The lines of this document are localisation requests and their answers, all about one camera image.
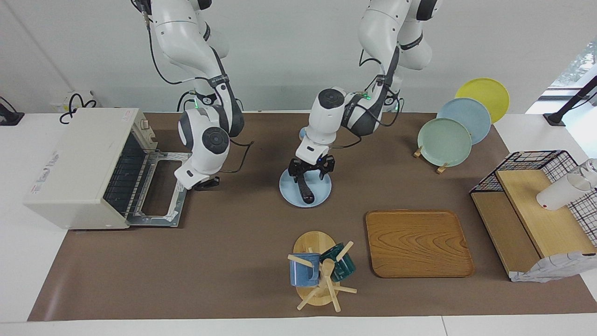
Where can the yellow plate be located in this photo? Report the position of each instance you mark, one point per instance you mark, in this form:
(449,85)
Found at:
(485,91)

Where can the dark green mug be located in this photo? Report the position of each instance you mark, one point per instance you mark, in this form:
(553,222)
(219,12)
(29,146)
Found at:
(343,268)

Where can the white plastic cup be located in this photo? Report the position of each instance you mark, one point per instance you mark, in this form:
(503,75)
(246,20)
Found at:
(559,193)

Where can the black clamp mount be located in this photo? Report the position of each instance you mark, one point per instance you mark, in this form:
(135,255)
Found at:
(9,119)

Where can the cream toaster oven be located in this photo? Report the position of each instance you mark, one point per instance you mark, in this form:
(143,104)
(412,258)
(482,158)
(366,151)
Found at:
(70,177)

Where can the wooden plate rack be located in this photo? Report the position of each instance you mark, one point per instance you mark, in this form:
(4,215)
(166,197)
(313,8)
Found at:
(441,168)

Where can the wooden mug tree stand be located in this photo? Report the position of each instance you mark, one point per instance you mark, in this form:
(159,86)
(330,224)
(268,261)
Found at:
(315,242)

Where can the brown table mat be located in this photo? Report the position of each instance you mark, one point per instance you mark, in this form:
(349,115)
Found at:
(261,242)

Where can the wooden serving tray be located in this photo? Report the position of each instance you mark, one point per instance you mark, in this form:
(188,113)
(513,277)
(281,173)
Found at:
(417,242)

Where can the small light blue plate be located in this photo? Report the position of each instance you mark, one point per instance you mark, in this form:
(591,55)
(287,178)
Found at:
(289,193)

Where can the black camera stand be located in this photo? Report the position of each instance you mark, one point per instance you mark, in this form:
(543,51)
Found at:
(555,119)

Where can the large light blue plate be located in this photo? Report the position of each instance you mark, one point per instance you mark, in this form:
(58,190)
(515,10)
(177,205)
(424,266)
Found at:
(471,114)

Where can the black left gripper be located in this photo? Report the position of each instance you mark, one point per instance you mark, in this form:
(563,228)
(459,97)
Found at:
(312,165)

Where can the glass oven door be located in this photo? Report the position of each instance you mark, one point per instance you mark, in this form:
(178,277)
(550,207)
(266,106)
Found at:
(154,221)

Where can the pale green plate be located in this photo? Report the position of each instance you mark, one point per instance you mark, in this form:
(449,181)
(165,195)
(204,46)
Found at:
(443,142)

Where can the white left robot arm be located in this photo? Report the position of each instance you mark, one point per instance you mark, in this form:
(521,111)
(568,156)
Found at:
(326,116)

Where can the blue mug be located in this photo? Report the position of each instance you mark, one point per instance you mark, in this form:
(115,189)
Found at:
(303,273)

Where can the dark purple eggplant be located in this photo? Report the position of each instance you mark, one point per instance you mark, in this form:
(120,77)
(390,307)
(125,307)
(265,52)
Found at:
(307,191)

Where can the wooden step shelf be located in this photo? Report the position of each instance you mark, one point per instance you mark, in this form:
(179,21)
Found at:
(550,228)

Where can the white checked cloth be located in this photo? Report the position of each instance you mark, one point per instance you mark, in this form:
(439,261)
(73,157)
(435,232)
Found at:
(550,268)

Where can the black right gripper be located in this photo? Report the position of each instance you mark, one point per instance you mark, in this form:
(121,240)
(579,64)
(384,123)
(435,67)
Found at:
(206,183)

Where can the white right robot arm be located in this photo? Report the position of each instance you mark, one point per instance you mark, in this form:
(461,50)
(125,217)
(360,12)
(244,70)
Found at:
(205,140)

